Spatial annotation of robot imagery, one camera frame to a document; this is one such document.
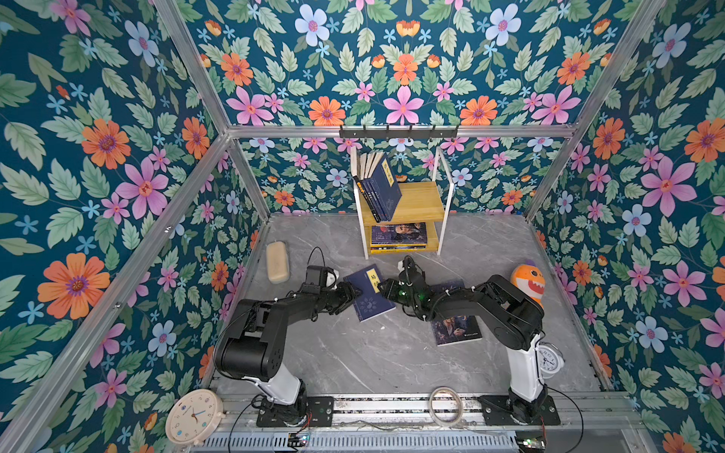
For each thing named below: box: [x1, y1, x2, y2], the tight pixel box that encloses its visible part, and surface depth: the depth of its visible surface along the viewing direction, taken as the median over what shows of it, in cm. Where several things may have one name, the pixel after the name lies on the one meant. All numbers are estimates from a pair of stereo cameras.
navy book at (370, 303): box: [343, 263, 397, 323], surface depth 95 cm
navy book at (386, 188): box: [370, 152, 404, 221], surface depth 90 cm
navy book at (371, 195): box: [362, 177, 387, 223], surface depth 84 cm
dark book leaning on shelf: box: [351, 142, 358, 180], surface depth 80 cm
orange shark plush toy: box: [510, 259, 546, 308], surface depth 92 cm
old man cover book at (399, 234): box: [370, 221, 428, 245], surface depth 103 cm
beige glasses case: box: [266, 240, 290, 284], surface depth 102 cm
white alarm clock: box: [537, 341, 566, 380], surface depth 80 cm
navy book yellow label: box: [353, 174, 381, 223], surface depth 84 cm
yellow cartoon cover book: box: [370, 243, 439, 254], surface depth 103 cm
